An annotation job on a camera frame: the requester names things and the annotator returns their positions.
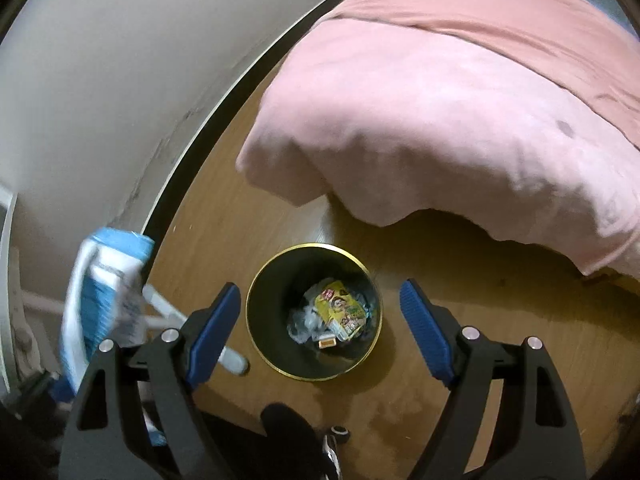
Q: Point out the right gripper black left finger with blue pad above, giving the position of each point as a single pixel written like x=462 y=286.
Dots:
x=134 y=416

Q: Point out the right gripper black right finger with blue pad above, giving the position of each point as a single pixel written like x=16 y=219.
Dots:
x=536 y=434

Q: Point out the blue white plastic package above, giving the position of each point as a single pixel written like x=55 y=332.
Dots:
x=104 y=298

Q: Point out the trash inside bin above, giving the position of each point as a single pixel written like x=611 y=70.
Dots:
x=306 y=327

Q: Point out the black gold-rimmed trash bin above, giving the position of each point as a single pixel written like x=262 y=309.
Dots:
x=279 y=287

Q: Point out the white table leg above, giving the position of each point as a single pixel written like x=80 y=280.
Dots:
x=213 y=329

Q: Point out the yellow snack wrapper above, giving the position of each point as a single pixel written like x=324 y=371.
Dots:
x=341 y=313

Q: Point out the pink bed blanket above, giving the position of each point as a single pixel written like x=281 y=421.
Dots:
x=519 y=115

